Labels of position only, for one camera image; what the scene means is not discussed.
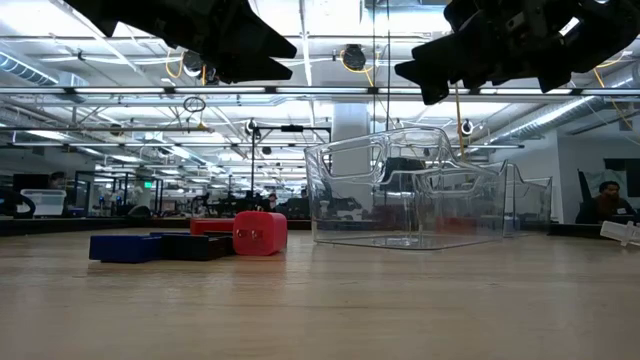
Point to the black gantry frame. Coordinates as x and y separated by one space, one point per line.
292 128

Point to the blue framed LCD device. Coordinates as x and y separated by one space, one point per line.
125 249

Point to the black framed LCD device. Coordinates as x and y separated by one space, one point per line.
195 247

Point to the black aluminium table frame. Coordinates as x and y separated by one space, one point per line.
75 226

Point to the clear plastic piece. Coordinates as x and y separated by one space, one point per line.
620 232

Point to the person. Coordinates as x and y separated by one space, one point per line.
607 205
58 180

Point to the red wall charger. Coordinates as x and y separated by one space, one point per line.
262 232

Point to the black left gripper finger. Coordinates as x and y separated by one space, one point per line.
250 35
250 70

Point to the red box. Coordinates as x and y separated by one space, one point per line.
212 226

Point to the ceiling light strip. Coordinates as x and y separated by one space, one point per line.
320 90

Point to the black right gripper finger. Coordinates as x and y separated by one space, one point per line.
475 12
440 65

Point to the white storage tub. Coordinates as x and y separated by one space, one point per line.
44 202

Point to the clear plastic bin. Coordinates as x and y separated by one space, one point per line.
532 205
360 200

